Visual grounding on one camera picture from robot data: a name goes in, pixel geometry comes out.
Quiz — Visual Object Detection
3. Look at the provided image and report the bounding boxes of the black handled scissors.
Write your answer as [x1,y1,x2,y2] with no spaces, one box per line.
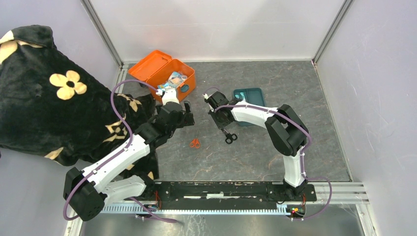
[220,128,238,145]

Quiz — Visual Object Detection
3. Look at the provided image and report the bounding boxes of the blue cotton pad packet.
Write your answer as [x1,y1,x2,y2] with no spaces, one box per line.
[157,71,188,90]

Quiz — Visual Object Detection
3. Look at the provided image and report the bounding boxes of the orange handled scissors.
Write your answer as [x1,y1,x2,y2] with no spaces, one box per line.
[189,131,201,148]

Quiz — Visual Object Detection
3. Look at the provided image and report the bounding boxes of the teal divided tray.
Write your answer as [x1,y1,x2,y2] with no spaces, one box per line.
[233,88,266,128]

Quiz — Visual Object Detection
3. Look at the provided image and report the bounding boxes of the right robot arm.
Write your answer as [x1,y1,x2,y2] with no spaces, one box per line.
[203,91,311,201]

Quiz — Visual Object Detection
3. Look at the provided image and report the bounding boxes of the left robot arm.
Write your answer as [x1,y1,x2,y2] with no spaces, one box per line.
[63,89,194,221]

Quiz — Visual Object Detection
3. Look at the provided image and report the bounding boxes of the orange medicine kit box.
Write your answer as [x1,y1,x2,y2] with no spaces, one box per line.
[128,50,196,101]

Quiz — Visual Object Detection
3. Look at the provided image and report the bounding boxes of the black floral blanket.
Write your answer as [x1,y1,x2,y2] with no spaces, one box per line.
[0,25,155,166]

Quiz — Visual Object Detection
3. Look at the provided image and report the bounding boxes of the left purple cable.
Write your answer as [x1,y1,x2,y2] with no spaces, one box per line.
[62,80,178,224]

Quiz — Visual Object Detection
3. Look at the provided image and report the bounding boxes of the purple cable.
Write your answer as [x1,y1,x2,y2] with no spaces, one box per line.
[62,80,178,224]
[203,87,333,221]

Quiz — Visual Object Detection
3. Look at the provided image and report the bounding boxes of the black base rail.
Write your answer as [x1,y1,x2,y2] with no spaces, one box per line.
[136,181,317,210]

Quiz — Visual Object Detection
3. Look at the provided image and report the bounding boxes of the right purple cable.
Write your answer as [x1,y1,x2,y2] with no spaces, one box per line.
[203,87,333,221]

